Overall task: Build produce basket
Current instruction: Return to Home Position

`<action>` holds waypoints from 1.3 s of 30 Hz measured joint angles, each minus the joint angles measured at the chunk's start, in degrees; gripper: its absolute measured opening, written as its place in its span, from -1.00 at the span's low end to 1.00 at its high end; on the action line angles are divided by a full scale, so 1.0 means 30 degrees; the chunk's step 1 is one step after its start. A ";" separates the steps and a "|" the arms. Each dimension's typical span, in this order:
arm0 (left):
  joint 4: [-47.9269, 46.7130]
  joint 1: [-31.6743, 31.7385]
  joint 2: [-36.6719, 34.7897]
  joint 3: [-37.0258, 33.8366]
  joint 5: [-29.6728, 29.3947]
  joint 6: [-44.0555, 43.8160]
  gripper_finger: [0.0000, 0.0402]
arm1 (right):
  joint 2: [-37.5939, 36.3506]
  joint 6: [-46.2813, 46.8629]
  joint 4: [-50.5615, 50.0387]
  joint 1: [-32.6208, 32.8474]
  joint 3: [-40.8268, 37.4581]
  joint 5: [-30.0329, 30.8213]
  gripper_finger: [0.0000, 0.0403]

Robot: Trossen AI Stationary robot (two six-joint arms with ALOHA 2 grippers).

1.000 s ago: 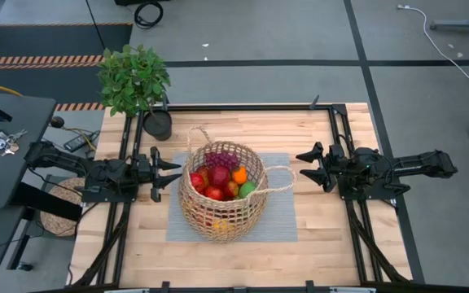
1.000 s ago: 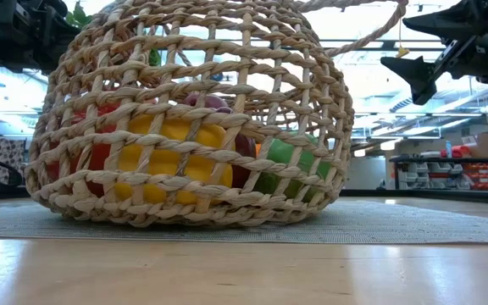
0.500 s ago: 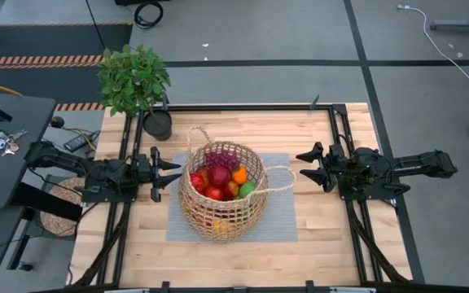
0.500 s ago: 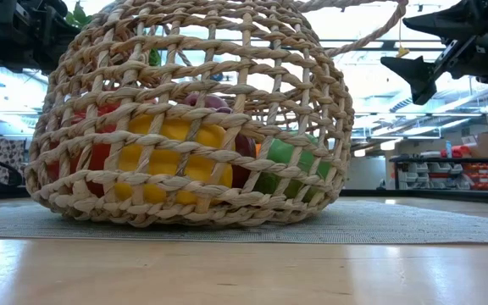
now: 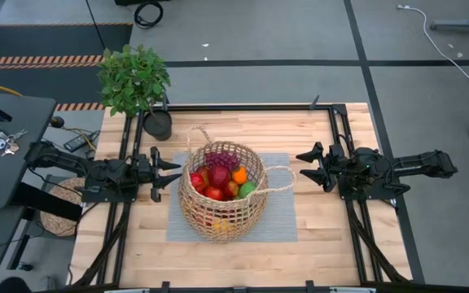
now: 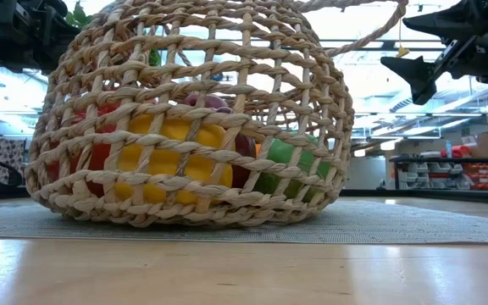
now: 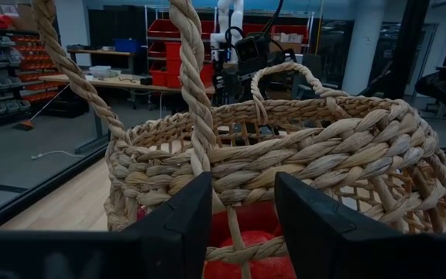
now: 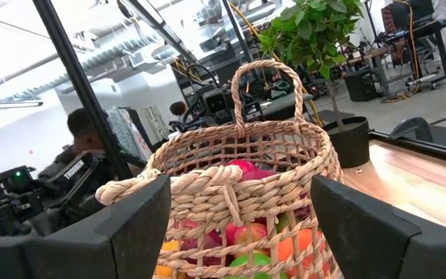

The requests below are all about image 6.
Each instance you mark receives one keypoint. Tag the dark red apple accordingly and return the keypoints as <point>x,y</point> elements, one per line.
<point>210,101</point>
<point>246,148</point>

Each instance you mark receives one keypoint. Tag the black overhead beam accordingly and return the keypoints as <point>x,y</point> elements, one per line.
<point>417,46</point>

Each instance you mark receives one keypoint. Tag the green bell pepper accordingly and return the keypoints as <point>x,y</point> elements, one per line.
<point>282,154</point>

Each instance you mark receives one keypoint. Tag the grey woven placemat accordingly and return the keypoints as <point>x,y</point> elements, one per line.
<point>396,224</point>

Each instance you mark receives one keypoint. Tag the spotted patterned cloth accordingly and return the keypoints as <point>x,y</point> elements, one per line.
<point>2,156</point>

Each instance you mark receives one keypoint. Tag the hanging yellow tag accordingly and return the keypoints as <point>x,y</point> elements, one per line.
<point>402,52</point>

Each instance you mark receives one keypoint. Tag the red plastic container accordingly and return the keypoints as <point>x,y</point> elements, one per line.
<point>460,151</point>

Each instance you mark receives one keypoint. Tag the yellow bell pepper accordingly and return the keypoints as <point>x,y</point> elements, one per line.
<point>163,163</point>

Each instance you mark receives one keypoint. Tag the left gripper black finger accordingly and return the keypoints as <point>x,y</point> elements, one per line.
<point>59,46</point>

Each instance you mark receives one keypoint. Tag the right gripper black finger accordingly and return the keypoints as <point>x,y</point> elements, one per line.
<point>451,23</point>
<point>413,70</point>

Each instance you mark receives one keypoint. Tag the black shelf with bins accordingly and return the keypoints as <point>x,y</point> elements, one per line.
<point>439,173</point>

